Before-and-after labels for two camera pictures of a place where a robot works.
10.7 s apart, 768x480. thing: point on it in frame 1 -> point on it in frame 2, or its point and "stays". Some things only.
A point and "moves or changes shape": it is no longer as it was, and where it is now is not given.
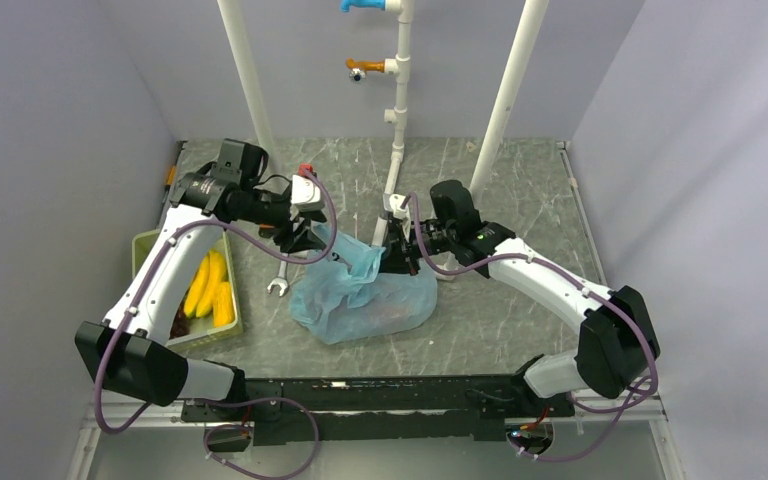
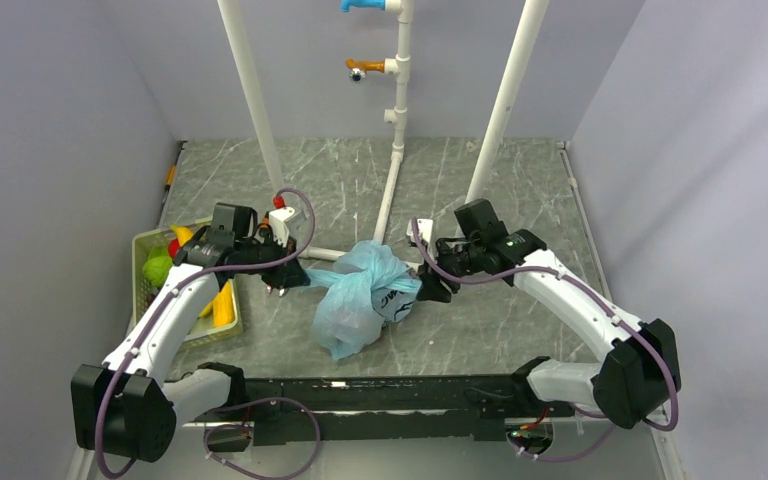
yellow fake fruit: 223,311 stays
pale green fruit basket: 144,243 stays
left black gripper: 303,238 -> 286,276
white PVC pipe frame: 530,22 stays
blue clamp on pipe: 345,4 stays
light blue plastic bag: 342,298 moves or changes shape
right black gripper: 399,255 -> 432,289
